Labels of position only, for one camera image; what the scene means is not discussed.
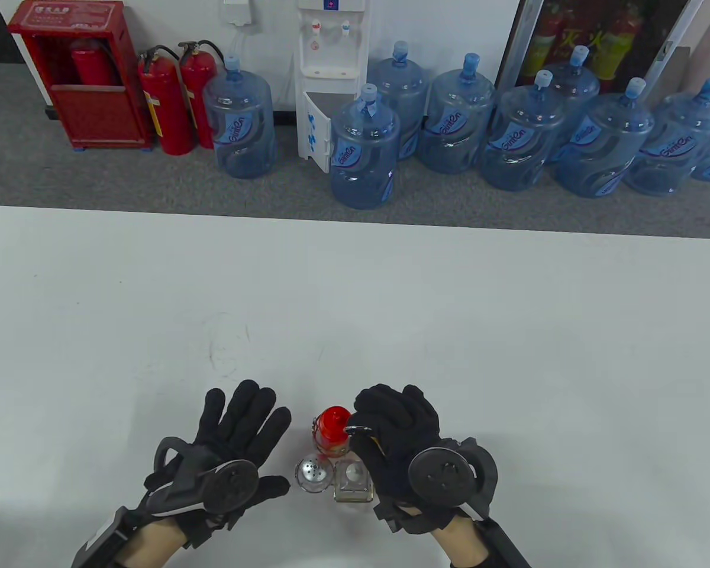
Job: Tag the person's left hand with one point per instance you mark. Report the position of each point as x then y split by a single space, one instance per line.
245 435

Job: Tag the person's right hand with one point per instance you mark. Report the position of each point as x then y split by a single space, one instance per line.
399 449

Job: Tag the person's right thumb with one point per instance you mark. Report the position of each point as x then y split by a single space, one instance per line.
364 445

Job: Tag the person's left little finger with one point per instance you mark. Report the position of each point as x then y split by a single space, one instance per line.
213 409

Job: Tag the person's left middle finger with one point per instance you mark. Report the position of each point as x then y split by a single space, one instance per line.
264 414

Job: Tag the person's left thumb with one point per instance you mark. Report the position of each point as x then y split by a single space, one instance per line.
274 487

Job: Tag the person's right forearm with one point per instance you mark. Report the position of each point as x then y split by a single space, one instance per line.
461 544

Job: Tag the person's left forearm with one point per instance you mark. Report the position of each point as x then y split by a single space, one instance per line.
154 544

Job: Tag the red capped seasoning bottle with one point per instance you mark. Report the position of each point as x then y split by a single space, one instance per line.
331 432

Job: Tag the square glass shaker metal lid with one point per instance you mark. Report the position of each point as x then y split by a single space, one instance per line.
353 480

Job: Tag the round glass shaker metal lid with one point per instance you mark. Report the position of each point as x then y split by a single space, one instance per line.
313 473

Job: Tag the black round tracker on left glove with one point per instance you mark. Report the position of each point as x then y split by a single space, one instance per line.
228 484

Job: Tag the black round tracker on glove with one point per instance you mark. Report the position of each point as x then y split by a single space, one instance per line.
228 484
449 473

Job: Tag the black round tracker on right glove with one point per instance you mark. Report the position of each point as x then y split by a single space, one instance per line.
449 473

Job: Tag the red fire extinguisher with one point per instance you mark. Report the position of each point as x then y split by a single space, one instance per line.
165 109
196 94

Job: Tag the red fire extinguisher cabinet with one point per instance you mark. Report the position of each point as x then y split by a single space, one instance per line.
100 118

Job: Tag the row of blue water jugs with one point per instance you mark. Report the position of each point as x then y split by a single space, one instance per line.
509 136

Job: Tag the white water dispenser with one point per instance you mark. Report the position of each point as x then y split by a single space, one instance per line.
325 53

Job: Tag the red extinguisher inside cabinet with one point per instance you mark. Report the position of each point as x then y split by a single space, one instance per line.
92 62

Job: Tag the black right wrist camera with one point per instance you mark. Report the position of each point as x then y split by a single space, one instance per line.
506 544

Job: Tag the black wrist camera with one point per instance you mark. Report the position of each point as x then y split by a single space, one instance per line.
97 541
506 544

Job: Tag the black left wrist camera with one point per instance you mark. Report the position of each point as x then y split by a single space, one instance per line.
97 541

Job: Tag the white wall box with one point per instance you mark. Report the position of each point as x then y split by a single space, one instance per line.
236 12

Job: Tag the metal door frame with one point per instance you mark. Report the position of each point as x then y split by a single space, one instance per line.
677 56

